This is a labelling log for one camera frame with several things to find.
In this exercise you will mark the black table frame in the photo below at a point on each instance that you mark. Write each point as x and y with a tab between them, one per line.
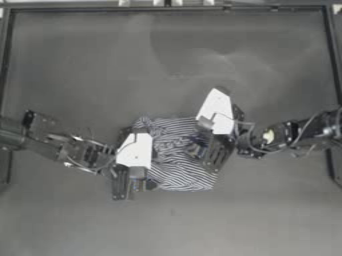
88	7

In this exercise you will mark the navy white striped t-shirt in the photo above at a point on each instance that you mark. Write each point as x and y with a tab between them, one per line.
178	156

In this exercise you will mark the black table edge bracket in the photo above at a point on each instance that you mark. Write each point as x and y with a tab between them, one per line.
335	166
4	166

